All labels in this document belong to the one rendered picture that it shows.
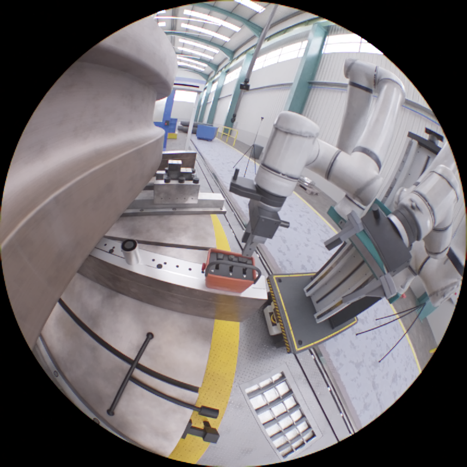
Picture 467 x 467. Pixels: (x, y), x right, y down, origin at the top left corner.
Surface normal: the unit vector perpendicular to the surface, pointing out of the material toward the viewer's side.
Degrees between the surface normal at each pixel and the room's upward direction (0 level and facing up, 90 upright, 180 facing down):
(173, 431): 0
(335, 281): 90
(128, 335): 0
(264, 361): 0
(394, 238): 66
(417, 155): 90
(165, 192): 90
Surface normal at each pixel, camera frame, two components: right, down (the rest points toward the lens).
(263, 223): -0.02, 0.64
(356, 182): -0.77, 0.42
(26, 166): 0.98, -0.04
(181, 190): 0.34, 0.67
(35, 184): 0.85, -0.35
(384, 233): -0.78, -0.46
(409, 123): -0.90, 0.04
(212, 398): 0.26, -0.74
